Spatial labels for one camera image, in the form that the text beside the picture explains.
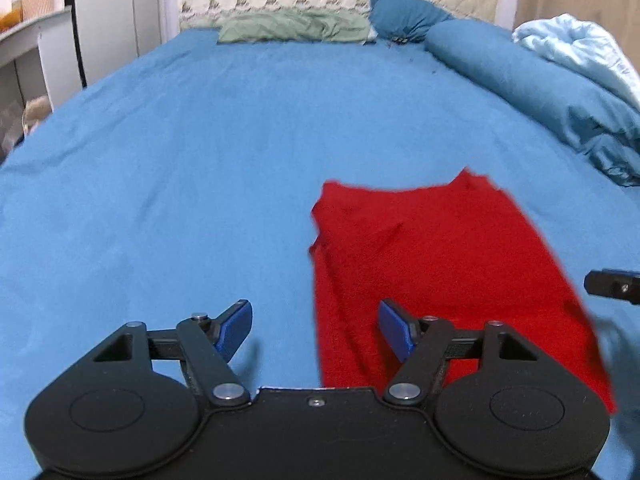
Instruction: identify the red knit garment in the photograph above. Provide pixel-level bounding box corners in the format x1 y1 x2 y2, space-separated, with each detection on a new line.
310 171 615 410

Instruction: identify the blue bed sheet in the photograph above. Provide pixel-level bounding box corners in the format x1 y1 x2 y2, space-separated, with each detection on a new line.
1 29 639 479

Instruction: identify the blue rolled duvet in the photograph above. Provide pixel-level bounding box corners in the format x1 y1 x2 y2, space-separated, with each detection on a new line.
424 20 639 188

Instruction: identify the light blue satin blanket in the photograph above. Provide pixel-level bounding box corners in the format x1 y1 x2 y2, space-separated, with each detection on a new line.
512 13 639 110

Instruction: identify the green pillow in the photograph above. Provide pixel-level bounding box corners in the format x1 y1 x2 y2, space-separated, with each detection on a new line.
218 9 378 44

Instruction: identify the white desk shelf unit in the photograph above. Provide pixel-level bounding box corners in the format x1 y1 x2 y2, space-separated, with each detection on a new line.
1 6 82 158

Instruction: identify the dark blue pillow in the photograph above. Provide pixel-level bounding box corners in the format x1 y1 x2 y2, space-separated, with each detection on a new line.
369 0 454 44

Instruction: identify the white grey wardrobe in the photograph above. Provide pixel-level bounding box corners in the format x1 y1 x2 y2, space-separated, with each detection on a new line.
64 0 162 86

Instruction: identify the woven basket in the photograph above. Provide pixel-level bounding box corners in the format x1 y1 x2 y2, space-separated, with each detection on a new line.
22 0 54 21

